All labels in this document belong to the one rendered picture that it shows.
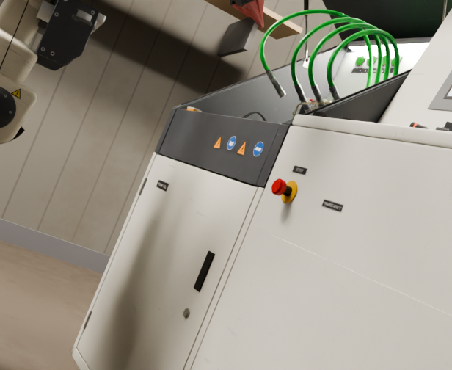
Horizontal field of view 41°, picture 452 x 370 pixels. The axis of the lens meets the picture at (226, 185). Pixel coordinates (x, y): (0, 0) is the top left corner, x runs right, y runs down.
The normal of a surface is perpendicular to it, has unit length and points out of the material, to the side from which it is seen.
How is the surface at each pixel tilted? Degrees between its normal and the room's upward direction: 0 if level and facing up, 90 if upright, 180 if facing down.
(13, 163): 90
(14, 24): 90
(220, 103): 90
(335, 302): 90
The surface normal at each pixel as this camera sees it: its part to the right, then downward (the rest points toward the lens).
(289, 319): -0.80, -0.34
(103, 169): 0.34, 0.11
